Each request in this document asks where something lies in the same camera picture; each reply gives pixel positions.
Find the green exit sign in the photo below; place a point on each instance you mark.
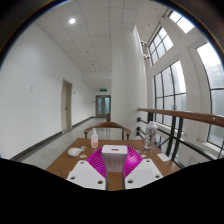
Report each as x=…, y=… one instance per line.
x=103, y=89

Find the wooden handrail with black balusters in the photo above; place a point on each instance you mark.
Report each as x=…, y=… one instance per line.
x=186, y=115

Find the wooden armchair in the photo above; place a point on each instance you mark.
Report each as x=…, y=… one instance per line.
x=107, y=125

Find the white charger block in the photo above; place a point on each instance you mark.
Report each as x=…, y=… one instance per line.
x=114, y=158

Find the glazed double door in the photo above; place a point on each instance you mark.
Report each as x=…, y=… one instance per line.
x=103, y=106

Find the skylight window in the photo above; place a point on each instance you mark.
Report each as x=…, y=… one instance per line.
x=181, y=21

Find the small round paper sticker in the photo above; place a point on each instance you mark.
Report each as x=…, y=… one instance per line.
x=143, y=155
x=83, y=156

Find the round ceiling light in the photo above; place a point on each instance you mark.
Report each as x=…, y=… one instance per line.
x=72, y=21

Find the tall black-framed window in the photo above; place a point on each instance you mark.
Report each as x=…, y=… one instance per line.
x=170, y=90

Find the large curved window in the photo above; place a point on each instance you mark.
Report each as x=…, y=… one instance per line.
x=215, y=86

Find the white paper card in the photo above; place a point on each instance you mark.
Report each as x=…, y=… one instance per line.
x=163, y=157

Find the clear plastic water bottle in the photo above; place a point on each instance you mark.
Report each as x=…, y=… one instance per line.
x=150, y=136

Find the white security camera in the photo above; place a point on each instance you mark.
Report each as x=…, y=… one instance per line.
x=143, y=43
x=146, y=56

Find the small high window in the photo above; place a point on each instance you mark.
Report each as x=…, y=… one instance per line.
x=160, y=43

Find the spray bottle with orange label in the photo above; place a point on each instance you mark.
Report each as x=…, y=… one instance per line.
x=94, y=140

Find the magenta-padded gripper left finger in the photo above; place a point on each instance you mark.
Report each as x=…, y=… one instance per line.
x=83, y=173

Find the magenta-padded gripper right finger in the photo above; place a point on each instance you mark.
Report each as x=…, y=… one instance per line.
x=143, y=171

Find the beige side door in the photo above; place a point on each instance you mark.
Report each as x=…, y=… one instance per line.
x=66, y=106

